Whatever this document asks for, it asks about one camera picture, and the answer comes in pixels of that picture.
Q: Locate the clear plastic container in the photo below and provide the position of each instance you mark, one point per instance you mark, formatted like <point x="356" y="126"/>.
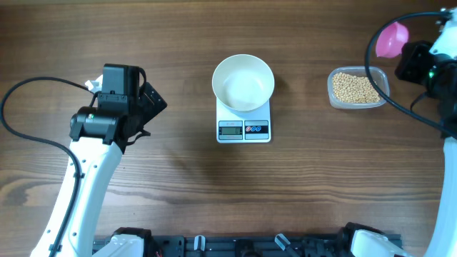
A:
<point x="355" y="71"/>

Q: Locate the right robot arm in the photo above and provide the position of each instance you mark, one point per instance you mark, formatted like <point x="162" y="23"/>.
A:
<point x="437" y="73"/>

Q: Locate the pink plastic scoop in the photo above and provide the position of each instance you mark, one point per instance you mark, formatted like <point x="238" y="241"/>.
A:
<point x="391" y="41"/>

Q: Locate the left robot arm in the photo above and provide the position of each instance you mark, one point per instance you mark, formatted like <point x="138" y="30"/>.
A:
<point x="99" y="134"/>

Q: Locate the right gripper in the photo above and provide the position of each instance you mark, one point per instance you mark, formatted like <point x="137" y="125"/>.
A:
<point x="414" y="52"/>

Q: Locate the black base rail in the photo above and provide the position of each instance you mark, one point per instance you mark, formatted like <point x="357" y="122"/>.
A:
<point x="310" y="245"/>

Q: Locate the white bowl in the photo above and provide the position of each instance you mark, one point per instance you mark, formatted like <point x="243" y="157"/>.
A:
<point x="243" y="82"/>

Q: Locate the white digital kitchen scale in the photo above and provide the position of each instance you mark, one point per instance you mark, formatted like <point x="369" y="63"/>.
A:
<point x="243" y="127"/>

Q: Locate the pile of soybeans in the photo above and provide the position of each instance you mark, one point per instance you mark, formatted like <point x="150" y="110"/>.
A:
<point x="354" y="89"/>

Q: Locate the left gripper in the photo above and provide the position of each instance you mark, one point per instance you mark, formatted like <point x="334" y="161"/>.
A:
<point x="150" y="110"/>

